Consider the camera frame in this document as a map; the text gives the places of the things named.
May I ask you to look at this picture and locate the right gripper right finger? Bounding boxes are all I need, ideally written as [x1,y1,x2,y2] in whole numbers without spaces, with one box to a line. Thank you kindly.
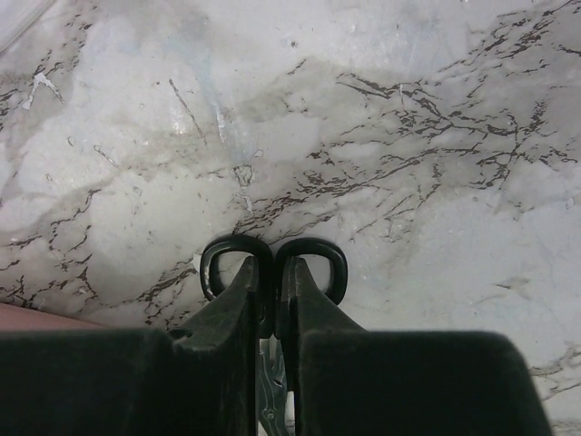
[281,257,551,435]

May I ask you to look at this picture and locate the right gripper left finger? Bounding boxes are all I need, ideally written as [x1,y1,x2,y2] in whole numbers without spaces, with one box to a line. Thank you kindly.
[1,257,260,435]

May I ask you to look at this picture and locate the metal scissors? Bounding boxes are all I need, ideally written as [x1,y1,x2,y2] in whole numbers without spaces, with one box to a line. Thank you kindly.
[201,235,359,435]

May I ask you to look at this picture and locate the pink medicine kit case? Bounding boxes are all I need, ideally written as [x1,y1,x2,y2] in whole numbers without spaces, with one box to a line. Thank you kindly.
[0,303,102,332]

